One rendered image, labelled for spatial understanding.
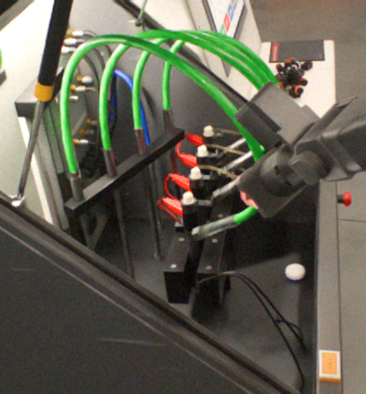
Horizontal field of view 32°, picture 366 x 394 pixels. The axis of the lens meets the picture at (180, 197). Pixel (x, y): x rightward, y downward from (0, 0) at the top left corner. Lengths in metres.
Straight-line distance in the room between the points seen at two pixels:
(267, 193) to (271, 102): 0.15
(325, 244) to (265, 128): 0.53
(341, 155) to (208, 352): 0.32
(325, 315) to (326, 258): 0.15
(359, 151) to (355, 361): 1.72
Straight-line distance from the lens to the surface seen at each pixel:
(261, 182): 0.84
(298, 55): 1.97
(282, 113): 0.74
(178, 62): 0.88
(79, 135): 1.39
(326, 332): 1.08
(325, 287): 1.16
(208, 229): 1.00
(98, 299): 0.81
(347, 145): 0.65
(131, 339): 0.84
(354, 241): 2.80
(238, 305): 1.30
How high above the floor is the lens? 1.73
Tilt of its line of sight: 34 degrees down
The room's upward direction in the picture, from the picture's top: 7 degrees counter-clockwise
